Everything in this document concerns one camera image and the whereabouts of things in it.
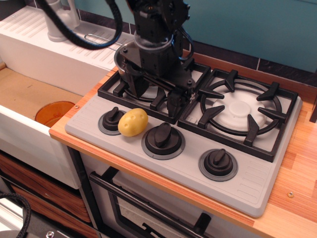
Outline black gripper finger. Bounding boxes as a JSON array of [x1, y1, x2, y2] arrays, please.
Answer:
[[167, 90, 188, 118], [124, 64, 149, 98]]

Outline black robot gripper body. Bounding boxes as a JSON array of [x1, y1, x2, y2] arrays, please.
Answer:
[[122, 41, 196, 94]]

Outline yellow toy potato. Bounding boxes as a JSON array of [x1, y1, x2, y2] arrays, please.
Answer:
[[118, 108, 148, 137]]

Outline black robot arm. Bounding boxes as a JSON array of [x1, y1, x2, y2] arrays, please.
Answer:
[[98, 0, 196, 123]]

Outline black middle stove knob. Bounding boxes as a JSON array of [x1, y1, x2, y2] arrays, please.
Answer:
[[141, 122, 186, 160]]

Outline black stove knob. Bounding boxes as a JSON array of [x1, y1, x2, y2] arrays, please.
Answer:
[[98, 107, 126, 136], [141, 122, 186, 160], [199, 149, 238, 182]]

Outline black left stove knob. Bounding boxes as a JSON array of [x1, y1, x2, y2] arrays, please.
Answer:
[[98, 107, 126, 136]]

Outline grey toy stove top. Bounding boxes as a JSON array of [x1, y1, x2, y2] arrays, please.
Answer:
[[64, 58, 303, 219]]

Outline black right stove knob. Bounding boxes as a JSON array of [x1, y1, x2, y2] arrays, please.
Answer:
[[199, 149, 238, 182]]

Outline black left burner grate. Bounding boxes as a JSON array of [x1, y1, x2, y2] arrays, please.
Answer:
[[98, 62, 211, 124]]

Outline black burner grate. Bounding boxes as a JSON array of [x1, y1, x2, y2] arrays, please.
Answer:
[[98, 62, 211, 124], [178, 69, 302, 162]]

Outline stainless steel saucepan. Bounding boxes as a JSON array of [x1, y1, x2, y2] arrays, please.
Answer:
[[84, 33, 136, 77]]

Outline black right burner grate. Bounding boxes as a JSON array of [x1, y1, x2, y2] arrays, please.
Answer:
[[178, 69, 302, 162]]

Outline white toy sink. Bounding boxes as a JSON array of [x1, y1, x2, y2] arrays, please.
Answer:
[[0, 5, 124, 190]]

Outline grey toy faucet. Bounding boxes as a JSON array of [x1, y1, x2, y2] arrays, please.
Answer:
[[38, 0, 80, 42]]

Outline upper wooden drawer front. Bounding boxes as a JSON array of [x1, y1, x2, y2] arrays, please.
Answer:
[[0, 153, 90, 222]]

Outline wooden drawer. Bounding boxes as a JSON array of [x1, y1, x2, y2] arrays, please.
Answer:
[[0, 153, 90, 222], [12, 185, 99, 238]]

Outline lower wooden drawer front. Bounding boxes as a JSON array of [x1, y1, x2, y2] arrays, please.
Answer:
[[12, 185, 99, 238]]

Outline oven door with black handle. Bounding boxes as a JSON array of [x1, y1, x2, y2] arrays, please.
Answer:
[[88, 166, 223, 238]]

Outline black braided cable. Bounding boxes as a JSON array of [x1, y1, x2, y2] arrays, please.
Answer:
[[0, 192, 32, 238]]

